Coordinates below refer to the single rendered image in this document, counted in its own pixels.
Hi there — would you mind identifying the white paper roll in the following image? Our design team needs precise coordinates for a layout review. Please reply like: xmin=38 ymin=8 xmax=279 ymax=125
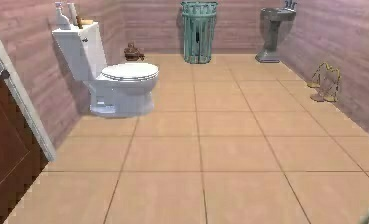
xmin=67 ymin=2 xmax=79 ymax=27

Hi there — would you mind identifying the grey pedestal sink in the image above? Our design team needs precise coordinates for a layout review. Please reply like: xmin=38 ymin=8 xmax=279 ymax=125
xmin=255 ymin=7 xmax=297 ymax=64

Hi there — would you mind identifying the green wire laundry basket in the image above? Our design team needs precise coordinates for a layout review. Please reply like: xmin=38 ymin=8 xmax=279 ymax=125
xmin=180 ymin=0 xmax=219 ymax=65

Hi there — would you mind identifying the gold wire stand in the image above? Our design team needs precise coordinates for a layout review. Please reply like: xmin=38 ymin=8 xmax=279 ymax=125
xmin=307 ymin=61 xmax=342 ymax=103

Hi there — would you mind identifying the white spray bottle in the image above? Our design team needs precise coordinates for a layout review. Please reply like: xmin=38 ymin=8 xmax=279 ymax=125
xmin=54 ymin=1 xmax=72 ymax=31

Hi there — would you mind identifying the brown wooden door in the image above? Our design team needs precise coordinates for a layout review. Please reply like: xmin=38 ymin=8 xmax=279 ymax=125
xmin=0 ymin=59 xmax=49 ymax=224

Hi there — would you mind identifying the white toilet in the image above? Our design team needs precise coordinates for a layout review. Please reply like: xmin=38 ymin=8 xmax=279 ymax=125
xmin=51 ymin=21 xmax=160 ymax=118

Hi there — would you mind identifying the brown wooden brush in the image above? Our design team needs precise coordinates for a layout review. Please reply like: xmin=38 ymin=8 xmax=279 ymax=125
xmin=75 ymin=15 xmax=94 ymax=30

